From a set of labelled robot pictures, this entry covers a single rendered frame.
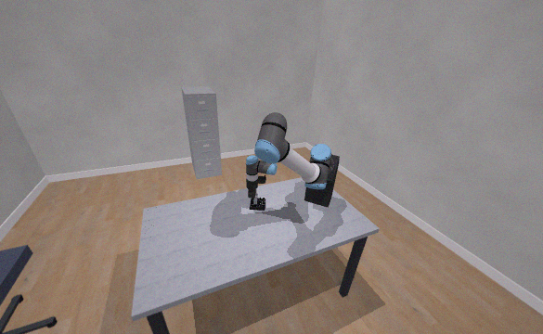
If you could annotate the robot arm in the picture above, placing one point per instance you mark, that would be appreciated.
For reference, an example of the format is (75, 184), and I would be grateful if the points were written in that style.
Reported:
(271, 147)

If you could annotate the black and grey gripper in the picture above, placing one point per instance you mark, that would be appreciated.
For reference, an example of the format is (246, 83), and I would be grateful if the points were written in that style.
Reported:
(252, 182)

